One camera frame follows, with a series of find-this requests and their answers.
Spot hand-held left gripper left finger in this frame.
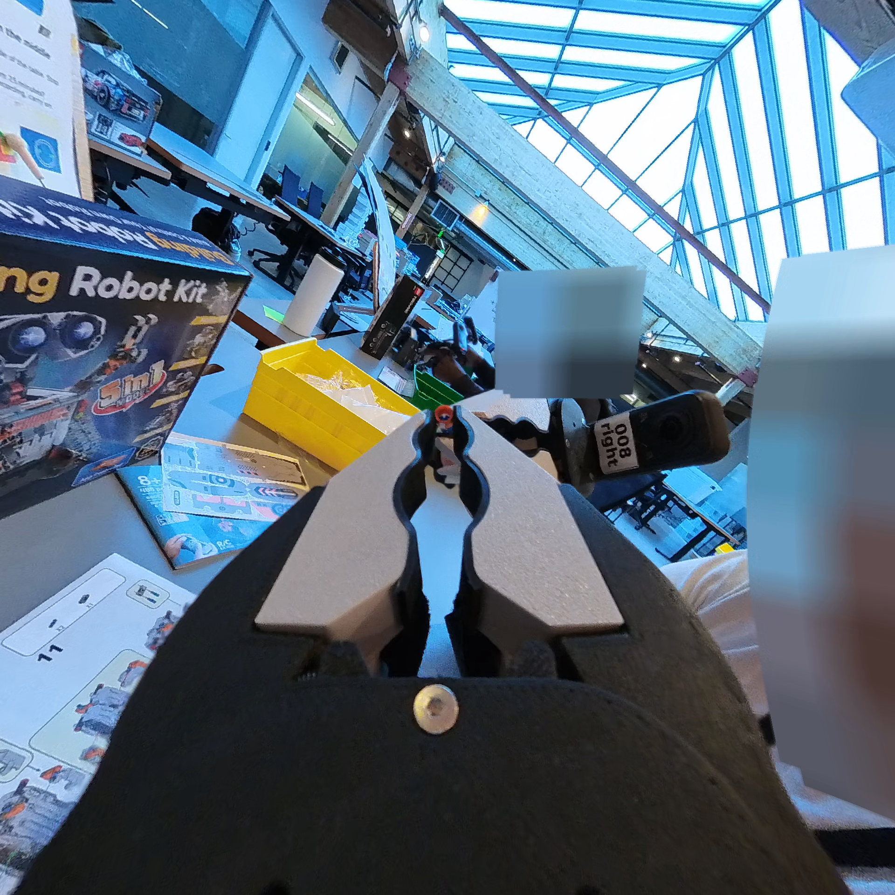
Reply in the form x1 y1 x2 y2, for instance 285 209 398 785
255 411 438 678

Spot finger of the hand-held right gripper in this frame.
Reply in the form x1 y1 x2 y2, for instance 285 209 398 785
466 409 562 457

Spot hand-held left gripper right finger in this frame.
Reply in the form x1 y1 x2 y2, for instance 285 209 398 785
446 411 625 678

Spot another person's forearm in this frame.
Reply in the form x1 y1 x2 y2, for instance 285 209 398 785
423 351 496 401

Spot grey desk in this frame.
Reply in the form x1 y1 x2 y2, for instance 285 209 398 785
0 318 504 675

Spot background white desk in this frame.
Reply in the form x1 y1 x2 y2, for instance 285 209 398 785
145 124 292 223

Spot green plastic bin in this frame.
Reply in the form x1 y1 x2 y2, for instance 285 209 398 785
412 362 467 413

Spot printed sticker sheet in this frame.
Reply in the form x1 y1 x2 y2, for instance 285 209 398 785
161 432 309 523

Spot blue booklet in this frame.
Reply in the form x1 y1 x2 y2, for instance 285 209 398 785
117 464 298 569

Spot clear plastic parts bags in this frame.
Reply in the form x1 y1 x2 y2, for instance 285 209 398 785
294 369 396 424

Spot yellow plastic bin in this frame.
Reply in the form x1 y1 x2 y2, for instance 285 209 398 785
242 337 422 471

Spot black carton box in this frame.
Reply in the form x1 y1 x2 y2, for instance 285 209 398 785
359 273 426 359

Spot person's white shirt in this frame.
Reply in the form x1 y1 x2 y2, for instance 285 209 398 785
661 551 895 843

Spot white paper towel roll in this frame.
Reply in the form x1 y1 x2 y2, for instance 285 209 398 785
282 253 345 337

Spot white leaning board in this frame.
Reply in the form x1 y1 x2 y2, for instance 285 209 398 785
358 157 401 310

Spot white building instruction manual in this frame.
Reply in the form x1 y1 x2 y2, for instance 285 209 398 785
0 554 198 878

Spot black office chair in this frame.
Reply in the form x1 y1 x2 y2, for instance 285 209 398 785
248 222 303 289

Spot dark blue robot kit box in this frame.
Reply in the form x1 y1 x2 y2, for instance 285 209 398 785
0 175 253 520

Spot black backpack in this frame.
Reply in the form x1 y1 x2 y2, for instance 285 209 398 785
191 206 243 254

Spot toy car set box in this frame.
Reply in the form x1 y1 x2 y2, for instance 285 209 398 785
78 41 164 157

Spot instruction poster on cardboard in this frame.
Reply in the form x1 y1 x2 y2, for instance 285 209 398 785
0 0 95 202

